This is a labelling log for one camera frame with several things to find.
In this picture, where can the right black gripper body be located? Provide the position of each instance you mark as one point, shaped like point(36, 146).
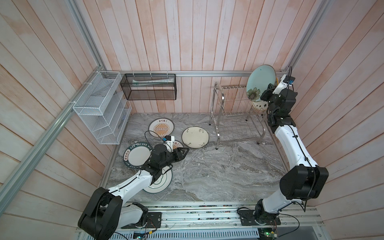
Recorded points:
point(273, 100)

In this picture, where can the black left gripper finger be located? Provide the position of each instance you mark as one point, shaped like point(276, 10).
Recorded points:
point(181, 157)
point(181, 150)

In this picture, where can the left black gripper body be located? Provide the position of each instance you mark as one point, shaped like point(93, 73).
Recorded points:
point(171, 157)

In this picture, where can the mint green flower plate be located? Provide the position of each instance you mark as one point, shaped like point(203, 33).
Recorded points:
point(259, 81)

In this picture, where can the white star patterned plate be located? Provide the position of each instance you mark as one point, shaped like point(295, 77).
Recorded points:
point(259, 105)

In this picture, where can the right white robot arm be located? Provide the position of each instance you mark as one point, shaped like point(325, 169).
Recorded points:
point(305, 179)

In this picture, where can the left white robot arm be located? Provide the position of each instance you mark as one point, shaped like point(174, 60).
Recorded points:
point(105, 211)

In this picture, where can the stainless steel dish rack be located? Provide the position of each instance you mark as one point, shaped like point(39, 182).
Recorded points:
point(234, 117)

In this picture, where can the sunburst plate near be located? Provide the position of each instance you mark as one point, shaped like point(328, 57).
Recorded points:
point(177, 144)

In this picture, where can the cream plate with red berries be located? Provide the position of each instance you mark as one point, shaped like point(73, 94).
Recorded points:
point(195, 137)

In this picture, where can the white plate green clover outline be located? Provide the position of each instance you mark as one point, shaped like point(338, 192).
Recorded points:
point(162, 182)

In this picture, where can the green rim lettered plate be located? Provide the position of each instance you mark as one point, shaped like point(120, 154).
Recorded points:
point(137, 154)

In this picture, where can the small sunburst plate far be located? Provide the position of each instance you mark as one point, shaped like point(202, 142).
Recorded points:
point(161, 127)

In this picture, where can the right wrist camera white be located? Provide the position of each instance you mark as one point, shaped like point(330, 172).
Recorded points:
point(286, 81)

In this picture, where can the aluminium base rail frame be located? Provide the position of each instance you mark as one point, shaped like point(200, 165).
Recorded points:
point(223, 221)

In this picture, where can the black wire mesh basket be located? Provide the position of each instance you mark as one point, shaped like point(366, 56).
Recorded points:
point(149, 87)

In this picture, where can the white wire mesh shelf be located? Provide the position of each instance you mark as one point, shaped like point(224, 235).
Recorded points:
point(103, 109)

